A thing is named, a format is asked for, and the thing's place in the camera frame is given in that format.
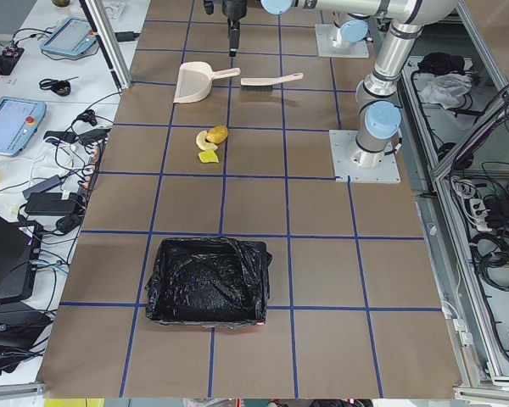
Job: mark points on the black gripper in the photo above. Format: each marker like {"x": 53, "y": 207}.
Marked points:
{"x": 234, "y": 8}

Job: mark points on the beige hand brush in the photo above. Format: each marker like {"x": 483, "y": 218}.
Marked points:
{"x": 267, "y": 84}

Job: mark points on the beige plastic dustpan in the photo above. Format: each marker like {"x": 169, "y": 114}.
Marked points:
{"x": 195, "y": 80}

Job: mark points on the brown potato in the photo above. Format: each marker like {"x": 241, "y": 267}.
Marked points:
{"x": 217, "y": 134}

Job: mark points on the pale curved peel piece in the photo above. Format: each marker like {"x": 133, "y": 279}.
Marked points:
{"x": 202, "y": 142}

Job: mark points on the yellow green sponge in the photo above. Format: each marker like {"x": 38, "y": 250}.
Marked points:
{"x": 208, "y": 157}

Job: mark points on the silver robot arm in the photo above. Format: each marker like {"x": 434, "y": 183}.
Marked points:
{"x": 380, "y": 119}
{"x": 350, "y": 29}

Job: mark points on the black bag lined bin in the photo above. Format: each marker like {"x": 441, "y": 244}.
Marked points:
{"x": 209, "y": 281}

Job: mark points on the far teach pendant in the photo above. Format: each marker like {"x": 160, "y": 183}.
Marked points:
{"x": 71, "y": 40}

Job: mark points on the teach pendant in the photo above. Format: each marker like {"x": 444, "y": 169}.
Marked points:
{"x": 71, "y": 40}
{"x": 19, "y": 120}

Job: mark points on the black cloth bundle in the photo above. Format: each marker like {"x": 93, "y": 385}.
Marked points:
{"x": 442, "y": 64}

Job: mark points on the power strip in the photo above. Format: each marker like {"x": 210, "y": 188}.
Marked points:
{"x": 90, "y": 171}

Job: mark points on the white crumpled cloth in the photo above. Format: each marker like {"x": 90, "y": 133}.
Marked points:
{"x": 446, "y": 90}

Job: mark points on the near teach pendant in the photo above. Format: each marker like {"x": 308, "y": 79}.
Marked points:
{"x": 19, "y": 120}

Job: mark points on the black power adapter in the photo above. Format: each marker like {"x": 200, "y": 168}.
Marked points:
{"x": 54, "y": 203}

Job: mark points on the black laptop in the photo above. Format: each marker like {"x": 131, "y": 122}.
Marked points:
{"x": 18, "y": 253}

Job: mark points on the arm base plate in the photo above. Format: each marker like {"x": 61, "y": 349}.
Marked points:
{"x": 353, "y": 164}
{"x": 325, "y": 48}

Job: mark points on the aluminium frame post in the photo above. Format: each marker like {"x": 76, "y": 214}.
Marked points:
{"x": 102, "y": 28}

